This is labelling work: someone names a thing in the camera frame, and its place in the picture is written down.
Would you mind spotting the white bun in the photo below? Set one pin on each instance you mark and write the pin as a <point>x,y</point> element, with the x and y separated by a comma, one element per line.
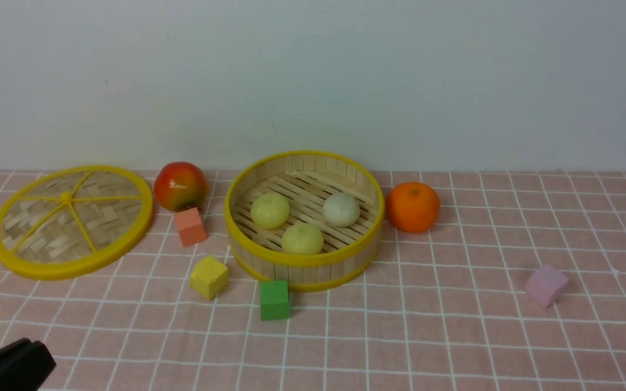
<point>341,210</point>

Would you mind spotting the pale yellow bun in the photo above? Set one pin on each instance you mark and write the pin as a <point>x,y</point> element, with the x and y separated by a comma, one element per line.
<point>302,239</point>
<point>270,211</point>

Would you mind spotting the yellow bamboo steamer tray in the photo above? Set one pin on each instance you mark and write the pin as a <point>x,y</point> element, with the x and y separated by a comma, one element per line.
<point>306,178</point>

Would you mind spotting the yellow bamboo steamer lid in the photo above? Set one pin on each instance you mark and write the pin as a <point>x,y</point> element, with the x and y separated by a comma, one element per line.
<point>74,222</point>

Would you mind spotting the orange fruit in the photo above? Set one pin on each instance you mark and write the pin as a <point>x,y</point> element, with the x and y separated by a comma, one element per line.
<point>412,207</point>

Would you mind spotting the green cube block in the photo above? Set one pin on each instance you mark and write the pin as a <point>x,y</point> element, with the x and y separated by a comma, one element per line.
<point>274,303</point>

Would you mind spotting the orange cube block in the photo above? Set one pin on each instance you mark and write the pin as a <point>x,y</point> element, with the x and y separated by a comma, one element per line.
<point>190,227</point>

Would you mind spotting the yellow cube block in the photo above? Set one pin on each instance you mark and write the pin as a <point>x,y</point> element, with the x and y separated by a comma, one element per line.
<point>209,278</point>

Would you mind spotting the red apple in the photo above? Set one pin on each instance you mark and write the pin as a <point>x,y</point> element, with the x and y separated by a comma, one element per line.
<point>180,186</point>

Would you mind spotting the pink checkered tablecloth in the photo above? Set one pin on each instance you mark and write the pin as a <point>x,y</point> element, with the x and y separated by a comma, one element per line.
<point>444,310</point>

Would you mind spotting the pink block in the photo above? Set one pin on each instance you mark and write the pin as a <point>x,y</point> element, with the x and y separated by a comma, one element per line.
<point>546,285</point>

